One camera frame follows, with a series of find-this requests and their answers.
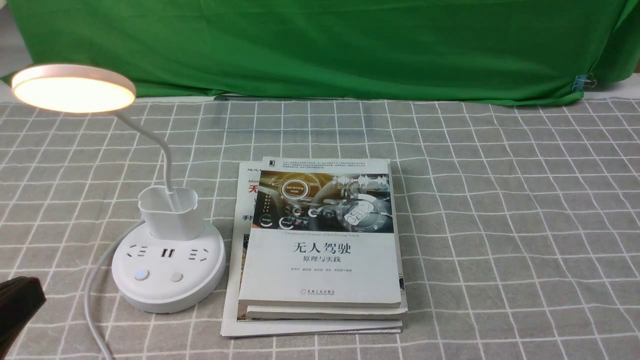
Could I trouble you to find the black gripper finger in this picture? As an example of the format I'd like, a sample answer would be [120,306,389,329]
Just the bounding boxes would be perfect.
[0,276,47,354]

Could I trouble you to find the white desk lamp with socket base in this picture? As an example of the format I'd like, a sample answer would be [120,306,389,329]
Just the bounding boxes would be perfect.
[11,63,226,313]

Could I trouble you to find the thin white bottom magazine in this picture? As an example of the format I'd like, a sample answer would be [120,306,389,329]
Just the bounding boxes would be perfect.
[221,161,403,338]

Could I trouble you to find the middle book in stack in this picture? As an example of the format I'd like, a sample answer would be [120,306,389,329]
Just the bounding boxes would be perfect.
[245,161,408,321]

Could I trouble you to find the white self-driving book on top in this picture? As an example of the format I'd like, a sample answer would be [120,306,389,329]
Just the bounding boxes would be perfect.
[238,156,403,309]

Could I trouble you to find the green backdrop cloth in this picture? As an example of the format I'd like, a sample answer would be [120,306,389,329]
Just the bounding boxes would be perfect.
[7,0,639,106]

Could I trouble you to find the blue binder clip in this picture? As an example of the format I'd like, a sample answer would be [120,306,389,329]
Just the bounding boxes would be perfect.
[571,73,598,93]

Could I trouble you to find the white lamp power cable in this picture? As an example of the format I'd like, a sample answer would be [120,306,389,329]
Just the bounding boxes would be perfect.
[83,220,147,360]

